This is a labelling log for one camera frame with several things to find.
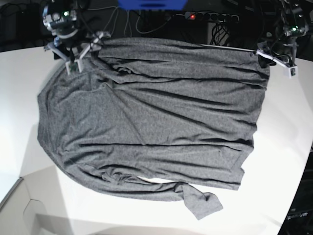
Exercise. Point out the grey t-shirt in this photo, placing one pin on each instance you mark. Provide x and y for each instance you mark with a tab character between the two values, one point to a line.
151	118

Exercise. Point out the blue box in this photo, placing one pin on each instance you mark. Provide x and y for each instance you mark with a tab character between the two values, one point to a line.
152	4

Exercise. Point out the black power strip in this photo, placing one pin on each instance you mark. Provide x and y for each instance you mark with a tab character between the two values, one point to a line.
211	17

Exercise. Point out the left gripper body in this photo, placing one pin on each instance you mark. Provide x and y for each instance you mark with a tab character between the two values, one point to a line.
286	57

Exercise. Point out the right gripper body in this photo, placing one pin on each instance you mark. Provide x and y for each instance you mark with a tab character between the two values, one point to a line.
72	52

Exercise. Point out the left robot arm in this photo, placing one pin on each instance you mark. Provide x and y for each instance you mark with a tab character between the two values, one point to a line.
281	48

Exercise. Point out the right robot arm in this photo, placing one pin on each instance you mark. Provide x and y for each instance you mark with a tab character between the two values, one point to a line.
73	37

